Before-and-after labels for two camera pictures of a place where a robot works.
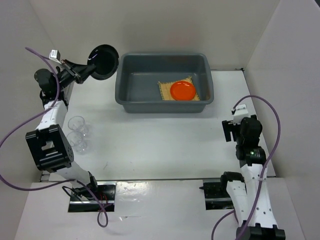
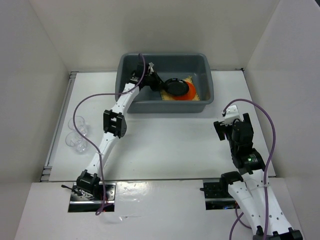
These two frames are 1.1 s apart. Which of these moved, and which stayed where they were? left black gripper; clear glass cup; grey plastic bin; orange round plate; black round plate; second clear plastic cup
Moved: left black gripper; black round plate
Stayed: clear glass cup; orange round plate; second clear plastic cup; grey plastic bin
